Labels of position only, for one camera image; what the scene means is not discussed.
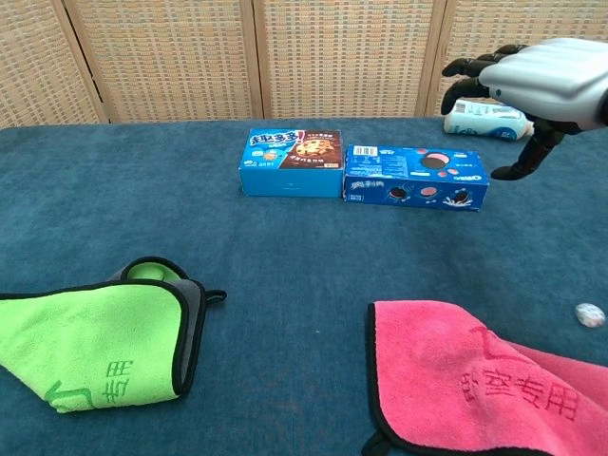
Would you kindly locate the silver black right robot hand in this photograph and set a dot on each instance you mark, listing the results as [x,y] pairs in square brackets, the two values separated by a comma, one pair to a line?
[546,76]

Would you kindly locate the small white die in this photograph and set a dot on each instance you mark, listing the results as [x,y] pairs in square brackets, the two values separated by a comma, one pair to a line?
[590,315]

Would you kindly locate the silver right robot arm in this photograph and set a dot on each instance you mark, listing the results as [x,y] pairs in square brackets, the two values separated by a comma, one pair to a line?
[602,107]

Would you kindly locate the light blue milk bottle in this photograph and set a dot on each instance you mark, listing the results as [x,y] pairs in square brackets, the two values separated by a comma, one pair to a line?
[480,121]

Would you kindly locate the blue Oreo cookie box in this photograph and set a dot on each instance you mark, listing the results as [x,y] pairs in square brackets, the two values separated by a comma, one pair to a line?
[413,180]

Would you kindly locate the woven folding screen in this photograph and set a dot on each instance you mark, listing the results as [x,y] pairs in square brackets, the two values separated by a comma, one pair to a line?
[304,57]

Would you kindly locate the blue chocolate chip cookie box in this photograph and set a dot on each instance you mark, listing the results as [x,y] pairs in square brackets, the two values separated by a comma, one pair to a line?
[290,166]

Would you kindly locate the pink microfiber cloth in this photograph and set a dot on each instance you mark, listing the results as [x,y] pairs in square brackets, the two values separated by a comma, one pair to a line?
[475,380]

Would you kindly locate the green microfiber cloth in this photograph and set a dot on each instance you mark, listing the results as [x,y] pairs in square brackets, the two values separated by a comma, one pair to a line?
[90,342]

